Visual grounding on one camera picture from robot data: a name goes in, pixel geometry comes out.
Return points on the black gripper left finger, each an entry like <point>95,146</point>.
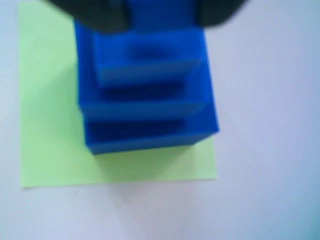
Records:
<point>92,13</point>

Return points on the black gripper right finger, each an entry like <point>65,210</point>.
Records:
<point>217,11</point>

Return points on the tiny blue cube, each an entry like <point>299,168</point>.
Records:
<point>160,15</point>

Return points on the small blue cube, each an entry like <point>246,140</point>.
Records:
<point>147,75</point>

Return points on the medium blue cube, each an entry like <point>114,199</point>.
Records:
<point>145,108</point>

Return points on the green paper square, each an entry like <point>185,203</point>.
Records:
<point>50,150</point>

